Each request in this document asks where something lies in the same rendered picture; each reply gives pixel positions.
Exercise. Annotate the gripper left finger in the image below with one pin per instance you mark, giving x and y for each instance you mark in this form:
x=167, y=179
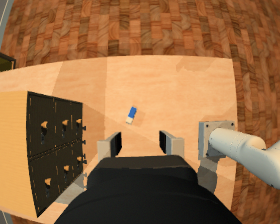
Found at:
x=109, y=147

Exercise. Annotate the dark brown wooden drawer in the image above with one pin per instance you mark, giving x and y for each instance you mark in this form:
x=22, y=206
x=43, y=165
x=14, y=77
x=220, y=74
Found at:
x=61, y=122
x=76, y=155
x=40, y=135
x=42, y=170
x=76, y=121
x=63, y=161

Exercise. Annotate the blue and cream eraser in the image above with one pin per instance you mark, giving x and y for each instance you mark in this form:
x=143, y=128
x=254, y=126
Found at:
x=131, y=114

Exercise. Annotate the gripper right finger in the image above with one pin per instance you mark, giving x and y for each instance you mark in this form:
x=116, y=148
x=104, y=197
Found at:
x=170, y=144

